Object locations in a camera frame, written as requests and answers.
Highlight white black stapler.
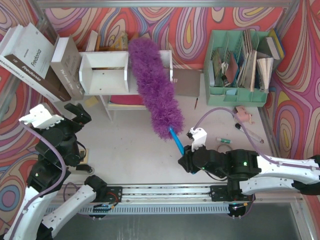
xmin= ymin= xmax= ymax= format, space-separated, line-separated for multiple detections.
xmin=67 ymin=164 xmax=95 ymax=175

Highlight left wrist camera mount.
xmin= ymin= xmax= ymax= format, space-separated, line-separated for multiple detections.
xmin=18 ymin=103 xmax=64 ymax=129

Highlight books behind shelf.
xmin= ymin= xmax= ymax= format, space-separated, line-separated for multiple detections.
xmin=82 ymin=30 xmax=130 ymax=52

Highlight grey book in organizer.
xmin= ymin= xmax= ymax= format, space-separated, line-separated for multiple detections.
xmin=257 ymin=28 xmax=285 ymax=61

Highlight green white glue stick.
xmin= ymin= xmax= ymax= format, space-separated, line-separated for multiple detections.
xmin=216 ymin=137 xmax=232 ymax=144

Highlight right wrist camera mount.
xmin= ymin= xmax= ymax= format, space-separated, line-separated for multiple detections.
xmin=186 ymin=127 xmax=208 ymax=152

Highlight white Mademoiselle book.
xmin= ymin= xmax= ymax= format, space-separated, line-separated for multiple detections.
xmin=0 ymin=24 xmax=53 ymax=101

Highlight small yellow book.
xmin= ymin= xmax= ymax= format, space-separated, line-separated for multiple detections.
xmin=79 ymin=149 xmax=89 ymax=164

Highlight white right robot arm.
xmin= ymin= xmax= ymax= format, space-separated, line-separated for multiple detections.
xmin=178 ymin=145 xmax=320 ymax=202

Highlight purple fluffy duster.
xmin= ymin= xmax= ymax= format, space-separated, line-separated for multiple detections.
xmin=128 ymin=37 xmax=185 ymax=155

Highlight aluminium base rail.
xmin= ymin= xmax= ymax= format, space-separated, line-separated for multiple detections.
xmin=49 ymin=184 xmax=301 ymax=216

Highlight white marker pen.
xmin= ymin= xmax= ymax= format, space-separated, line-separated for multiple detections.
xmin=235 ymin=123 xmax=264 ymax=144

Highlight brown Fredonia book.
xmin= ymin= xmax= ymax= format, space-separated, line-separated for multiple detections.
xmin=4 ymin=21 xmax=73 ymax=103

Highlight white wooden bookshelf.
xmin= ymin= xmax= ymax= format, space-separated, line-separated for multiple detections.
xmin=78 ymin=49 xmax=174 ymax=121

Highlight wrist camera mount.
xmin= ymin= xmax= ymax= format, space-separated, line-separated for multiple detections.
xmin=186 ymin=127 xmax=208 ymax=152
xmin=18 ymin=103 xmax=64 ymax=129

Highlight taupe Lonely City book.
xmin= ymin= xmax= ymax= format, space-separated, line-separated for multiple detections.
xmin=50 ymin=37 xmax=85 ymax=101

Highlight green file organizer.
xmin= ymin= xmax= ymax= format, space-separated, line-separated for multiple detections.
xmin=203 ymin=29 xmax=277 ymax=107

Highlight yellow sticky note pad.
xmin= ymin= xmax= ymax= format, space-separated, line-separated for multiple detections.
xmin=84 ymin=96 xmax=99 ymax=108

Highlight pink pig figurine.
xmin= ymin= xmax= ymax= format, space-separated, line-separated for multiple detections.
xmin=233 ymin=105 xmax=255 ymax=125

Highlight grey notebook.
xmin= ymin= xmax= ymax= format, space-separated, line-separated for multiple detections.
xmin=173 ymin=68 xmax=201 ymax=97

